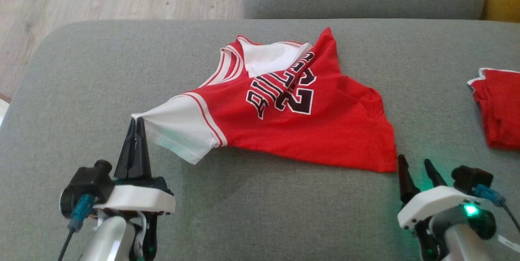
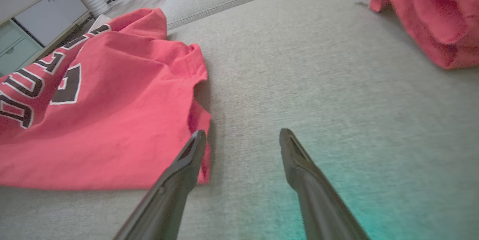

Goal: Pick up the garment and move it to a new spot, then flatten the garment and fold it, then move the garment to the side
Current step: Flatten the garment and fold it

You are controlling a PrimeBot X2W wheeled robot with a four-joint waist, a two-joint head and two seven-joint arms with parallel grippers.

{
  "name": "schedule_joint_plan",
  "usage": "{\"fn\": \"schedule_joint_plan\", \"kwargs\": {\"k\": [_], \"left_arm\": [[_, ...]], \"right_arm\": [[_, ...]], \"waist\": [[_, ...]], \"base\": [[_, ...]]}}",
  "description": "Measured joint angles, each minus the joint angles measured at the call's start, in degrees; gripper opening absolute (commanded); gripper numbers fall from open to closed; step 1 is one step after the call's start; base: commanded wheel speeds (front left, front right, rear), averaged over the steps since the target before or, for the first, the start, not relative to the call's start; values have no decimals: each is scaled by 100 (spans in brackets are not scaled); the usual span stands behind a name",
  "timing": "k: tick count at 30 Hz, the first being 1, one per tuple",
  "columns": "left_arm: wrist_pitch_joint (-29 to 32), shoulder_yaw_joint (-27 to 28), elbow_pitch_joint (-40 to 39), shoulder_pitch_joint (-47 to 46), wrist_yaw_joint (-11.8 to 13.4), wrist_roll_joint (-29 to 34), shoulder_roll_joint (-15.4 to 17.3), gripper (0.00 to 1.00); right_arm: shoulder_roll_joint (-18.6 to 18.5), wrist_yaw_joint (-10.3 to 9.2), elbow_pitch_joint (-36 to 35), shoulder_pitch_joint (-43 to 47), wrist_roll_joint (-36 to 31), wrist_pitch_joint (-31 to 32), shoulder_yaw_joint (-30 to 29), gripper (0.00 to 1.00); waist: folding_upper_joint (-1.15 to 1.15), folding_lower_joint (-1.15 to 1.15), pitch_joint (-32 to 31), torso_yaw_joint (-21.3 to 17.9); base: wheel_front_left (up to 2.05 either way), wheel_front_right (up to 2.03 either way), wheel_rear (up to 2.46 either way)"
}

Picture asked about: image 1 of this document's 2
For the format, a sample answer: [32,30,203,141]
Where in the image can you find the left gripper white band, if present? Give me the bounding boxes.
[95,117,177,218]

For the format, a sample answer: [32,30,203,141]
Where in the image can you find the left gripper cable teal connector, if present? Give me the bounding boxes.
[57,193,97,261]

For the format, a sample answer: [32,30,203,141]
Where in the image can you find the red shorts with white trim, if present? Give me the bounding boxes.
[467,67,520,151]

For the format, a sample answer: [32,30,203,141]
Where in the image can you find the right gripper cable teal connector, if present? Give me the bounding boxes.
[472,183,520,234]

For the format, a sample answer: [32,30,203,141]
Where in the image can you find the white cable label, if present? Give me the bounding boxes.
[497,234,520,254]

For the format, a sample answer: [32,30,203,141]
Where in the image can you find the large grey sofa seat cushion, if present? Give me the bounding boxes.
[0,18,520,261]

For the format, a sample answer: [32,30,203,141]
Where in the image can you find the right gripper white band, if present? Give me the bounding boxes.
[396,154,489,230]

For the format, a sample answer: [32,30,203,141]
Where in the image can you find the gripper cable teal connector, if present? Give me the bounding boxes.
[472,183,520,234]
[57,193,97,261]

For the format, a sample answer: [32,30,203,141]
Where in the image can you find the red Bulls jersey white sleeves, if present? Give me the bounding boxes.
[131,27,398,173]

